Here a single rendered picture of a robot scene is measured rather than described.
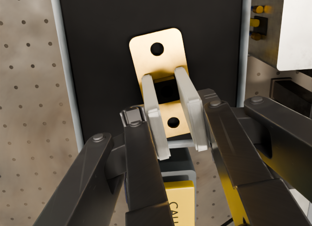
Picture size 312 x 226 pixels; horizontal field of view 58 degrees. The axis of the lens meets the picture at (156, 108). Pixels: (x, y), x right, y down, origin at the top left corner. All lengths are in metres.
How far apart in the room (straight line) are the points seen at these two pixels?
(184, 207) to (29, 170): 0.63
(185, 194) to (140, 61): 0.13
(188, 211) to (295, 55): 0.18
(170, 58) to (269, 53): 0.14
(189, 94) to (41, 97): 0.63
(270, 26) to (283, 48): 0.03
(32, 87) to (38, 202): 0.35
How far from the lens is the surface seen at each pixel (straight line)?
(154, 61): 0.21
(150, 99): 0.16
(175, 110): 0.22
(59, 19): 0.21
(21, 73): 0.75
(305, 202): 0.48
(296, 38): 0.30
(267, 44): 0.32
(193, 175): 0.29
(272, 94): 0.78
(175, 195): 0.28
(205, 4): 0.22
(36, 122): 0.78
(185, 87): 0.16
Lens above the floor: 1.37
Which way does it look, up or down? 68 degrees down
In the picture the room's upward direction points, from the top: 171 degrees clockwise
